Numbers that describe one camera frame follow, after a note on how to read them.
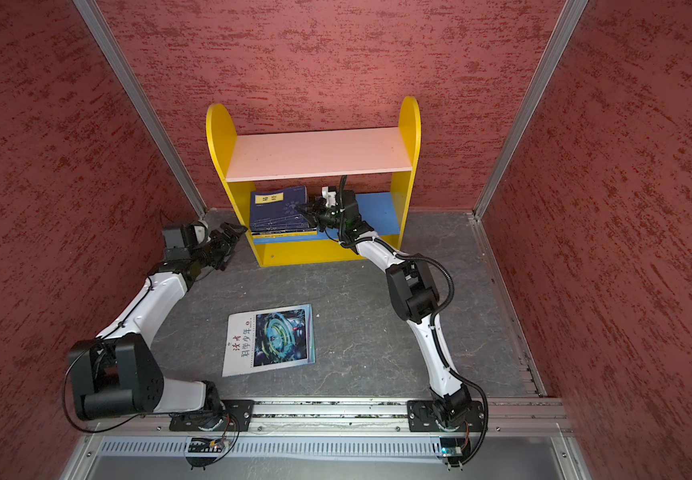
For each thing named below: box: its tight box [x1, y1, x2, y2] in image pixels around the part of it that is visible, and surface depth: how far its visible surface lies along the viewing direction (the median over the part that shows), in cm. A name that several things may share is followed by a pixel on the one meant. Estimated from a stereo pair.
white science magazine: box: [222, 303, 316, 377], surface depth 89 cm
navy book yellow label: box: [250, 185, 318, 236], surface depth 94 cm
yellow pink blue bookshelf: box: [206, 96, 422, 268], surface depth 82 cm
